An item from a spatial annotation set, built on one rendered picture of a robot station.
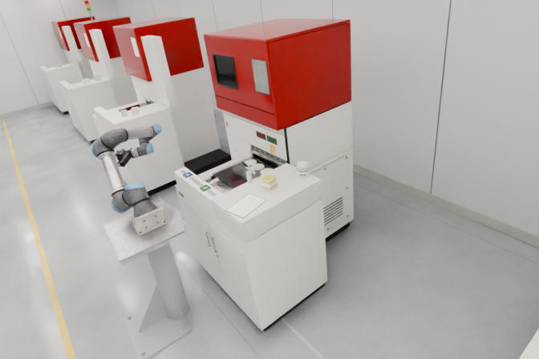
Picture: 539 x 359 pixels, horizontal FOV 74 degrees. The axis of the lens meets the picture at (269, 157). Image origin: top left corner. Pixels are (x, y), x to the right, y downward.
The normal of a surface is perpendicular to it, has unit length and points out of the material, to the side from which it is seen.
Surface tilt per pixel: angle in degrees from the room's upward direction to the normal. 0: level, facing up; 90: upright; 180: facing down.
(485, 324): 0
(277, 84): 90
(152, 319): 90
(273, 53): 90
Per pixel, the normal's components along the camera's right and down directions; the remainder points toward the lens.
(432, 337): -0.11, -0.88
